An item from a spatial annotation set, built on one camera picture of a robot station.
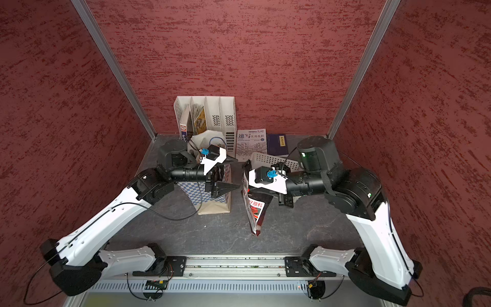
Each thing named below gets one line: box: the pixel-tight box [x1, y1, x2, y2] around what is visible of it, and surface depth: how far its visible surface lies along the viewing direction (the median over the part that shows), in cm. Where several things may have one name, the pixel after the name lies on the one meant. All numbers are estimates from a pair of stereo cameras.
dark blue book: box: [266, 133, 289, 156], surface depth 119 cm
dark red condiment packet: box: [241, 170, 274, 237], surface depth 51 cm
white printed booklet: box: [235, 128, 268, 162], surface depth 120 cm
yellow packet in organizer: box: [194, 106, 208, 135], surface depth 103 cm
